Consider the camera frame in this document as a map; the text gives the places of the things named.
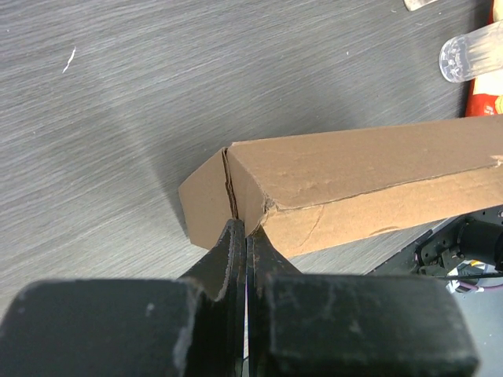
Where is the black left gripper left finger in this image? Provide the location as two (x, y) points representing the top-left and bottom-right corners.
(1, 220), (246, 376)

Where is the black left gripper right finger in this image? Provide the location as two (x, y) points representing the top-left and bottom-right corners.
(246, 230), (480, 376)

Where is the brown cardboard box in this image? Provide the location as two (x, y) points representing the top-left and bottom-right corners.
(178, 115), (502, 257)

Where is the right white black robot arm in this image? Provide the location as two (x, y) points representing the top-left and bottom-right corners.
(370, 205), (502, 293)

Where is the orange chips bag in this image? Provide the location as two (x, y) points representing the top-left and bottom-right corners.
(465, 1), (502, 116)

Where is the clear plastic water bottle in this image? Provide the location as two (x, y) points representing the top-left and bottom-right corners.
(439, 20), (502, 83)

